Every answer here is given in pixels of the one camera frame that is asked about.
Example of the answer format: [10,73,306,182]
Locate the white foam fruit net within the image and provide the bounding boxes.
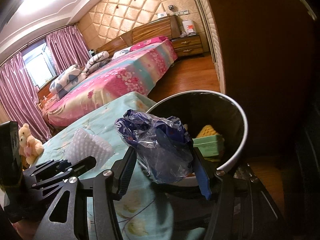
[65,127,113,167]

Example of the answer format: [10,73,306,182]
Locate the pink pillow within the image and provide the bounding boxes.
[130,36,169,52]

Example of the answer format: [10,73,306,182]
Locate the white round waste bin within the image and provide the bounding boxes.
[140,90,249,188]

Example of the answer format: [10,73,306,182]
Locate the white pillow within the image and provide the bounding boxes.
[111,46,133,60]

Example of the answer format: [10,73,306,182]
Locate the sliding door wardrobe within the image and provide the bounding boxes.
[186,0,318,135]

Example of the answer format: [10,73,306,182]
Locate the wooden nightstand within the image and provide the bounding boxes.
[171,34,204,58]

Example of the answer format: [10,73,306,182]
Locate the pale green paper box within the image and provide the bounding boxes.
[192,134,225,158]

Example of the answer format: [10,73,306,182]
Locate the pink curtain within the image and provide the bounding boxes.
[46,26,89,74]
[0,52,50,143]

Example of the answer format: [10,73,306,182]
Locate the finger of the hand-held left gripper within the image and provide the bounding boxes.
[32,156,97,197]
[24,160,73,178]

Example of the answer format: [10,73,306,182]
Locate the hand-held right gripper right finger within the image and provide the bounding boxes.
[194,147,288,240]

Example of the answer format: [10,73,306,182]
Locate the white box with orange label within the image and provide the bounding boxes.
[181,19,197,35]

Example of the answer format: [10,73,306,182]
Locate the window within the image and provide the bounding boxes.
[21,42,59,88]

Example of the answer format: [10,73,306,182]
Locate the folded quilts and pillows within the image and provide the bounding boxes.
[84,51,113,74]

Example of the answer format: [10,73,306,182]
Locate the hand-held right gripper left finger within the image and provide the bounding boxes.
[32,146,137,240]

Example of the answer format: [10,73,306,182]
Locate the blue clear plastic bag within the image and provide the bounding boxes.
[115,109,198,184]

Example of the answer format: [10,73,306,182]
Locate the cream teddy bear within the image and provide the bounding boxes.
[18,123,45,165]

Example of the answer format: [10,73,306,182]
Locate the wooden headboard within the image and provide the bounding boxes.
[96,15,180,53]

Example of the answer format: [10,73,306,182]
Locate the blue floral tablecloth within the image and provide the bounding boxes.
[25,92,208,240]

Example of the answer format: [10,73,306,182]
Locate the bed with pink floral sheet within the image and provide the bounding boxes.
[40,36,179,127]

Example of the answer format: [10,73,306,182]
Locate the yellow foam fruit net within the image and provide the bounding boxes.
[195,125,220,139]

